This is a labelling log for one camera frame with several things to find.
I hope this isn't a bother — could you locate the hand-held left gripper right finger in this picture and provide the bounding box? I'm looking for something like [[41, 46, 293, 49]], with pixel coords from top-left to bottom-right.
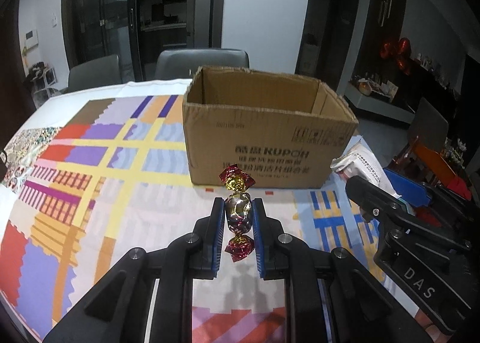
[[252, 197, 436, 343]]

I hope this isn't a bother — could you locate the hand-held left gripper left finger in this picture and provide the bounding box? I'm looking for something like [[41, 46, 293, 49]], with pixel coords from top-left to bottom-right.
[[43, 196, 226, 343]]

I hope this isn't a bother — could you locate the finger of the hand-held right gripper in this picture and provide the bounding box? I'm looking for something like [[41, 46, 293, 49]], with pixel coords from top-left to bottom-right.
[[382, 167, 473, 223], [345, 176, 473, 253]]

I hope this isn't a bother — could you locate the red gold twisted candy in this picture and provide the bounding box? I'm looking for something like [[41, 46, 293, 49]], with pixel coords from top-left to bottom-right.
[[218, 163, 257, 263]]

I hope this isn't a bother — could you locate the silver white snack packet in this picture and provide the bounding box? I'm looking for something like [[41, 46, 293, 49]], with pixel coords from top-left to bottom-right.
[[330, 140, 402, 197]]

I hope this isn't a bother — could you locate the brown cardboard box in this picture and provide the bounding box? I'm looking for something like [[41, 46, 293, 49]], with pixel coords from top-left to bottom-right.
[[182, 66, 359, 190]]

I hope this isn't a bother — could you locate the red-brown wooden chair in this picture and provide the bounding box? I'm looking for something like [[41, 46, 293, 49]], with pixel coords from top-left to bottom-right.
[[390, 136, 473, 201]]

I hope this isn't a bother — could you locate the red garment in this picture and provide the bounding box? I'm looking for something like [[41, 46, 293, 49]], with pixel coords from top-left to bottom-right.
[[448, 174, 473, 201]]

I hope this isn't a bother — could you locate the grey upholstered chair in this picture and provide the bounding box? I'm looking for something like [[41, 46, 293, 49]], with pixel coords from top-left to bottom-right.
[[154, 49, 251, 81], [409, 97, 449, 148], [67, 55, 121, 94]]

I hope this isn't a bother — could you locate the white low cabinet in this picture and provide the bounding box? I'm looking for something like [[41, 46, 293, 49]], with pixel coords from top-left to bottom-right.
[[344, 78, 415, 126]]

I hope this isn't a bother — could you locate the dark sideboard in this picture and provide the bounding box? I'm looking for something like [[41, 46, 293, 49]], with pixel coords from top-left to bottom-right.
[[405, 54, 462, 114]]

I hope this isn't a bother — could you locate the colourful patterned tablecloth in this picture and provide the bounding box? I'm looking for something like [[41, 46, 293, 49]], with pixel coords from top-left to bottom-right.
[[0, 80, 424, 343]]

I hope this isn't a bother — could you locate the red foil balloon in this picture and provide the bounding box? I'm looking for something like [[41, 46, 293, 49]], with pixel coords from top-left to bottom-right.
[[379, 37, 413, 76]]

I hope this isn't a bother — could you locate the small white rack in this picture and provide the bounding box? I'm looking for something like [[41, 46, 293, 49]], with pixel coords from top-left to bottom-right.
[[28, 63, 57, 94]]

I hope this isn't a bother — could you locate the dark framed sliding glass door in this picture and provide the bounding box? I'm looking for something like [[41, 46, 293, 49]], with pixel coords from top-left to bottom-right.
[[62, 0, 229, 84]]

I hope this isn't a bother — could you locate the dark wardrobe with metal handles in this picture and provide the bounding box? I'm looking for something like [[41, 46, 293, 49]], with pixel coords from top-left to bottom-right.
[[365, 0, 408, 66]]

